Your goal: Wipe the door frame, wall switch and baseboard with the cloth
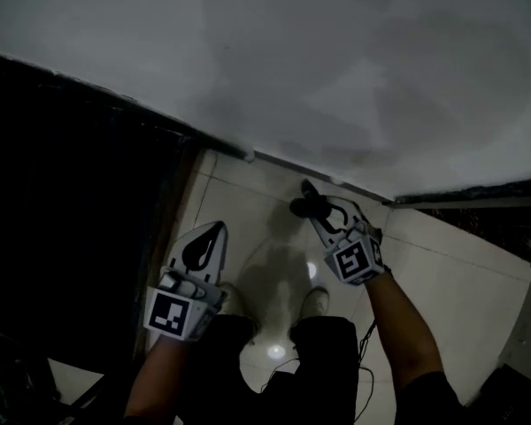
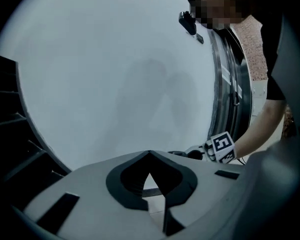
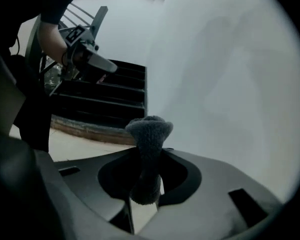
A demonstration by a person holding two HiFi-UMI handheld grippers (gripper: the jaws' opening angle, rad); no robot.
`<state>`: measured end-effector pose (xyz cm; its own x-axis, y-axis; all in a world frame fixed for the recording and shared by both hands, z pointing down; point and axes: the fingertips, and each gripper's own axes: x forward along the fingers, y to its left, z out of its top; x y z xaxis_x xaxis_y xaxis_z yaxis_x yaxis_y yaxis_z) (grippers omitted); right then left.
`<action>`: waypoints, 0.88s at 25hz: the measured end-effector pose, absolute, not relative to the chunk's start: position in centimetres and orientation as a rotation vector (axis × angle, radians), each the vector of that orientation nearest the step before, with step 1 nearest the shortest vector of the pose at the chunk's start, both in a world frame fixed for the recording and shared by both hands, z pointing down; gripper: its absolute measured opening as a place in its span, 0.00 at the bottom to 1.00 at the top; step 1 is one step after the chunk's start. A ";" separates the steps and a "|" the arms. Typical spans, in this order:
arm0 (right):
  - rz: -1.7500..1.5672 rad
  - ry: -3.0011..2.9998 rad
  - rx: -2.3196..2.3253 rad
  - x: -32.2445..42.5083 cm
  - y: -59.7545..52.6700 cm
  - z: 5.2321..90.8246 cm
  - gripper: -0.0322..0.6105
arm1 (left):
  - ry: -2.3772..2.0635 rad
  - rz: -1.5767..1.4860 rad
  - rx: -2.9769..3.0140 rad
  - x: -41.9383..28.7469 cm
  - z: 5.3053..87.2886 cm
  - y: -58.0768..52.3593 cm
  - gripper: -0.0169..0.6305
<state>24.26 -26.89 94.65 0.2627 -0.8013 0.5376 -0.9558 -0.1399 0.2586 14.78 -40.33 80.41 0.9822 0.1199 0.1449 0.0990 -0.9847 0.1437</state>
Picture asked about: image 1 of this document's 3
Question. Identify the person's left forearm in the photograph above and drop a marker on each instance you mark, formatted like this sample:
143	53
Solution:
155	379

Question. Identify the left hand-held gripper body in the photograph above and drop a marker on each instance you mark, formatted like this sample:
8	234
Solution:
168	312

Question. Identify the dark furniture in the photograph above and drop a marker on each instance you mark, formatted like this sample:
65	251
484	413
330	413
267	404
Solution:
509	396

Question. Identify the person's right forearm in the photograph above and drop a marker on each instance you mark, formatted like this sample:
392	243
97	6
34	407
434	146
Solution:
402	326

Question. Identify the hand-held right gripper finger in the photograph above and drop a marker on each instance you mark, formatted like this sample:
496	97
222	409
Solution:
325	235
351	213

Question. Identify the person's black clothing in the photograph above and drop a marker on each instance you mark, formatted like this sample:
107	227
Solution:
292	379

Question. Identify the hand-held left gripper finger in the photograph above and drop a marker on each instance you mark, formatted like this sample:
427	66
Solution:
219	255
179	248

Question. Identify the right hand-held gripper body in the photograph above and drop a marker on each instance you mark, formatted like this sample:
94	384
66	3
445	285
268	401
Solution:
354	259

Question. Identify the dark grey cleaning cloth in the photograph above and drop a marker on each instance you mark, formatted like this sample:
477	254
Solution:
310	204

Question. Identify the white locker cabinet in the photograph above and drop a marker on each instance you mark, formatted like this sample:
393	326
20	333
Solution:
528	326

